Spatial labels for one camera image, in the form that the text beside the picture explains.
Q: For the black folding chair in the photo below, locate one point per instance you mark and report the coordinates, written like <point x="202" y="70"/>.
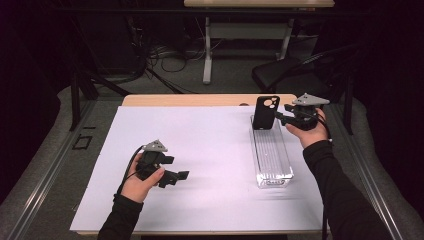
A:
<point x="283" y="75"/>

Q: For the clear plastic box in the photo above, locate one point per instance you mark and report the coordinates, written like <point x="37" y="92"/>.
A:
<point x="271" y="156"/>

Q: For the black phone case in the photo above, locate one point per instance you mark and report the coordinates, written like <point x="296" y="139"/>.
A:
<point x="265" y="115"/>

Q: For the desk with white legs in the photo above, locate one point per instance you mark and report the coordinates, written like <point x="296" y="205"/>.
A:
<point x="246" y="30"/>

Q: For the black floor outlet frame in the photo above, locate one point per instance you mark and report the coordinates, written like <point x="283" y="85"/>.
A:
<point x="74" y="142"/>

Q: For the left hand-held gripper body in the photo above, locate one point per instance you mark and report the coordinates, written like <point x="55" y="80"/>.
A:
<point x="150" y="163"/>

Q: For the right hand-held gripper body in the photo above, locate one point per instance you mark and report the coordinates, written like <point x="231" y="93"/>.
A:
<point x="305" y="116"/>

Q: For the metal floor rail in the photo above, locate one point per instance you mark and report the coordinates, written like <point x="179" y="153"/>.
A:
<point x="365" y="173"/>
<point x="50" y="173"/>

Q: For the person's left hand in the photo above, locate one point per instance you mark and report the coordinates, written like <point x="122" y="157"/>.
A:
<point x="138" y="188"/>

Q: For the black metal stand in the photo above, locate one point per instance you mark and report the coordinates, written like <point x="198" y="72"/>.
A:
<point x="75" y="100"/>

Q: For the person's right hand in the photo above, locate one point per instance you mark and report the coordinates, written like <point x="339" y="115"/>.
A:
<point x="313" y="136"/>

